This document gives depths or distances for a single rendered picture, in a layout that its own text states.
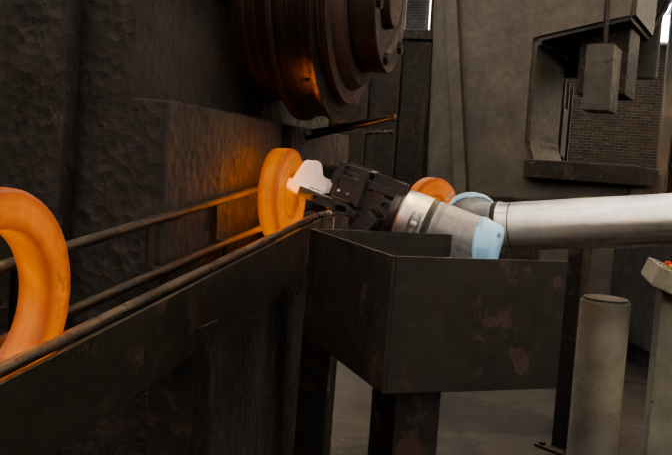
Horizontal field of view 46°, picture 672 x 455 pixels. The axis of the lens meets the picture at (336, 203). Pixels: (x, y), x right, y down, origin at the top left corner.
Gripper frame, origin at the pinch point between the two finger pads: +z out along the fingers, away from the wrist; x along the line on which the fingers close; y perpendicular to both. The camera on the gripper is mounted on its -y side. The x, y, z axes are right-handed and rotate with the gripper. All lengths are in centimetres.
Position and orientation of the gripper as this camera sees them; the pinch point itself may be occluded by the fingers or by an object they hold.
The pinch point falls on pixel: (284, 183)
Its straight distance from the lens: 134.8
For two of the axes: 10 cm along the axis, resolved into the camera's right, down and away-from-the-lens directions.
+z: -9.0, -3.6, 2.4
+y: 3.4, -9.3, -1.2
